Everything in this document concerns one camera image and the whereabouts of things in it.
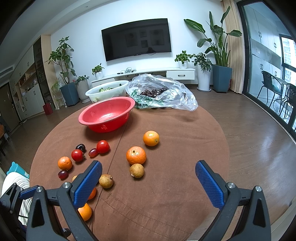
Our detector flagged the red grape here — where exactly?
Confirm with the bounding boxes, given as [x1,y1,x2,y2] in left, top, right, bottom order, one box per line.
[88,148,99,158]
[58,170,69,180]

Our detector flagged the small orange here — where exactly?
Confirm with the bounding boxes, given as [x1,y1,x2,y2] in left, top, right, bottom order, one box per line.
[58,156,73,171]

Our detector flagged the red tomato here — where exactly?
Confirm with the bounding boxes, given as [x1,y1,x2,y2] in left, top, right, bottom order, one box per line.
[71,149,84,162]
[96,140,110,154]

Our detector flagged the dark plum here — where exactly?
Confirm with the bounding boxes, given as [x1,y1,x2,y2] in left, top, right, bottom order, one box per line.
[75,144,86,153]

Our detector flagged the large textured mandarin orange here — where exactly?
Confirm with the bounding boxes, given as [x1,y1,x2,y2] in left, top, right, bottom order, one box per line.
[126,146,147,165]

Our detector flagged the smooth orange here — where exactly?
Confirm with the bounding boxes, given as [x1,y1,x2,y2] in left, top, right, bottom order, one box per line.
[143,131,159,147]

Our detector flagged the brown table cloth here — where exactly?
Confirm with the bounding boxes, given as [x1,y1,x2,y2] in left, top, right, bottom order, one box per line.
[30,107,229,240]

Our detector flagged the red plastic colander bowl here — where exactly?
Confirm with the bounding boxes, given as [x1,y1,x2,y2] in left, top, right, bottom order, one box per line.
[78,96,135,133]

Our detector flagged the red waste bin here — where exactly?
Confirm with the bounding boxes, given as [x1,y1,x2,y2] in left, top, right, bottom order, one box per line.
[43,103,53,115]

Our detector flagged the green leafy vegetables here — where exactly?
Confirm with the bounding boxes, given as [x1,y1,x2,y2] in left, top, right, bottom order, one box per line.
[98,83,122,93]

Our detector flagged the plant ribbed white pot left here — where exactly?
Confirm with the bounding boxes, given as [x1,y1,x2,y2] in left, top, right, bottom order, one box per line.
[74,75,90,103]

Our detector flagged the white plastic vegetable basin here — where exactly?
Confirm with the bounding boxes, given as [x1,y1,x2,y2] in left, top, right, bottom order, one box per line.
[85,80,129,103]

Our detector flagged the tall plant blue pot right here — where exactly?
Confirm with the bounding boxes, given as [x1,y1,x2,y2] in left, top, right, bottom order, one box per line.
[184,6,242,93]

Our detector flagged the dark cherries pile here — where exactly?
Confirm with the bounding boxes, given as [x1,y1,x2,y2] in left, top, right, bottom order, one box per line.
[140,87,168,98]

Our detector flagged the clear plastic bag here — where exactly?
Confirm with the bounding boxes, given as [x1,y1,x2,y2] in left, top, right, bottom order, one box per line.
[125,74,198,111]

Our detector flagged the black balcony chair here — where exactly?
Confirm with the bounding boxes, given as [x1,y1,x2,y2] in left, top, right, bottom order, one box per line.
[256,70,283,103]

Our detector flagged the white tv cabinet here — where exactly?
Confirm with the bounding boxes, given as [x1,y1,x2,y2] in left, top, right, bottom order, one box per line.
[90,67,196,88]

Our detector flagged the small plant on cabinet left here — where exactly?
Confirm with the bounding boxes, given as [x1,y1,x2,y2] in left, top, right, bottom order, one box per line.
[92,63,104,79]

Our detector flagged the small plant on cabinet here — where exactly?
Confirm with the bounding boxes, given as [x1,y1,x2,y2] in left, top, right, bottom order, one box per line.
[92,63,104,79]
[175,50,192,69]

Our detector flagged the bushy plant white pot right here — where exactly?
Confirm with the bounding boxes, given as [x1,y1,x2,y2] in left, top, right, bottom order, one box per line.
[192,53,212,92]

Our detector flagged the small plant on cabinet right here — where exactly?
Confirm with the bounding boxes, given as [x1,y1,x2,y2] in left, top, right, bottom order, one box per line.
[175,50,192,69]

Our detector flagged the tall tree blue pot left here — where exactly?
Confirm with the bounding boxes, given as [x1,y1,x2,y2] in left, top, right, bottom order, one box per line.
[47,36,79,106]

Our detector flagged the beige curtain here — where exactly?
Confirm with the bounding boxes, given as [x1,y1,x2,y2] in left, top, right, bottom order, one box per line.
[221,0,245,94]

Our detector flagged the wall shelving cabinet unit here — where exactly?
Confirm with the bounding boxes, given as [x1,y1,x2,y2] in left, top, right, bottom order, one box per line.
[10,35,59,120]

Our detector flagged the wall mounted black television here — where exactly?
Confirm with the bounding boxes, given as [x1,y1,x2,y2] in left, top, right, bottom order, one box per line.
[101,18,171,61]

